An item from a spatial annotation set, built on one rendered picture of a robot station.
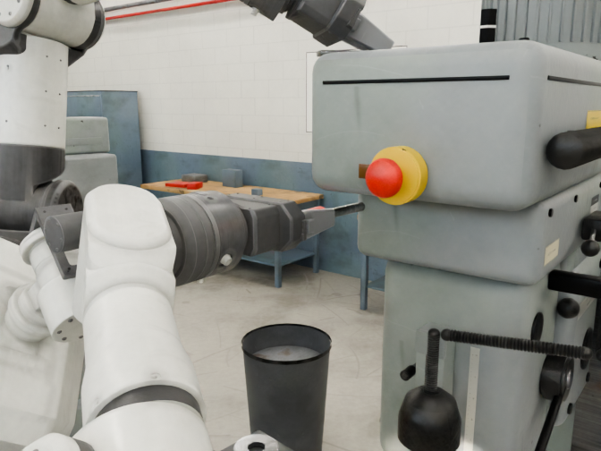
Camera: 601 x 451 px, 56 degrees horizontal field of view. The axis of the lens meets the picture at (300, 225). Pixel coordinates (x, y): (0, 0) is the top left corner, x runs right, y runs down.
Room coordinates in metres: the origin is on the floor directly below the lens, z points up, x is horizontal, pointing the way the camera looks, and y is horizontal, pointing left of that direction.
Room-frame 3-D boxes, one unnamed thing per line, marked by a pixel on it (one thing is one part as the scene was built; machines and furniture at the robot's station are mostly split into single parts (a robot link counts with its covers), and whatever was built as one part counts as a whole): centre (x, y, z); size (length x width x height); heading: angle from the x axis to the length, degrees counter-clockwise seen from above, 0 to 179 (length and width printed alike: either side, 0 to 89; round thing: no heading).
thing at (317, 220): (0.63, -0.02, 1.70); 0.06 x 0.02 x 0.03; 142
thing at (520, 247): (0.79, -0.27, 1.68); 0.34 x 0.24 x 0.10; 142
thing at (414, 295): (0.76, -0.25, 1.47); 0.21 x 0.19 x 0.32; 52
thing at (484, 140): (0.77, -0.25, 1.81); 0.47 x 0.26 x 0.16; 142
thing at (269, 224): (0.60, 0.08, 1.70); 0.13 x 0.12 x 0.10; 52
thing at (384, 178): (0.56, -0.09, 1.76); 0.04 x 0.03 x 0.04; 52
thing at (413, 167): (0.58, -0.10, 1.76); 0.06 x 0.02 x 0.06; 52
